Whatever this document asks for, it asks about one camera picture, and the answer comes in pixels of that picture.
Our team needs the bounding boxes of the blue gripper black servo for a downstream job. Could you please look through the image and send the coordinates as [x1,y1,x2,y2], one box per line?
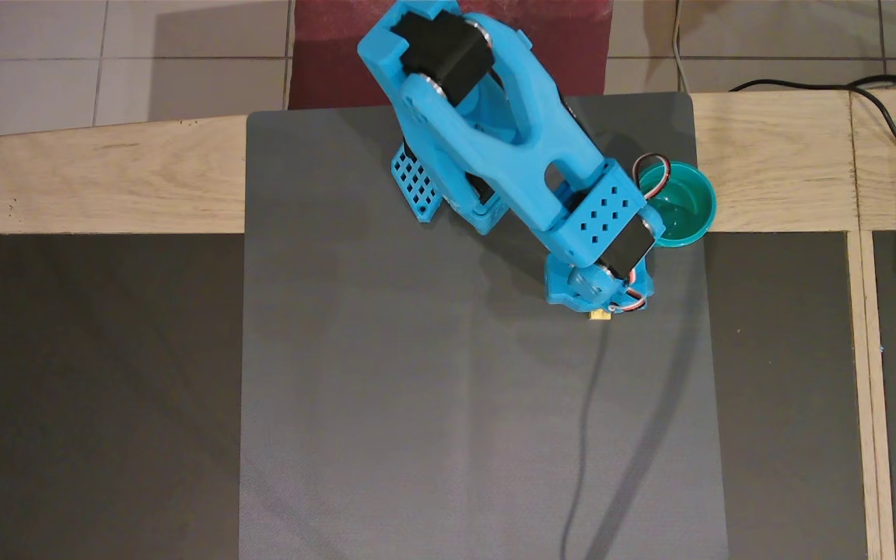
[544,253,656,313]

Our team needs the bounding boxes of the white cable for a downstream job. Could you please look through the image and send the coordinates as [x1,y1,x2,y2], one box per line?
[671,0,688,94]

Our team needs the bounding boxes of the teal plastic cup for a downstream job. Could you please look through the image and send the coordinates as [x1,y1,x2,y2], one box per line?
[638,160,718,249]

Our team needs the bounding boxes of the thick black cable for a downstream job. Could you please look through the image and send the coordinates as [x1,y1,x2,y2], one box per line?
[730,74,896,560]

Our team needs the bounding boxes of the dark red cloth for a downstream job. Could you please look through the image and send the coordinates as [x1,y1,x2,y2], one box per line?
[287,0,614,110]

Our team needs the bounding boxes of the grey rectangular mat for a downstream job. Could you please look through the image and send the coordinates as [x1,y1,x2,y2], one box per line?
[238,92,730,560]

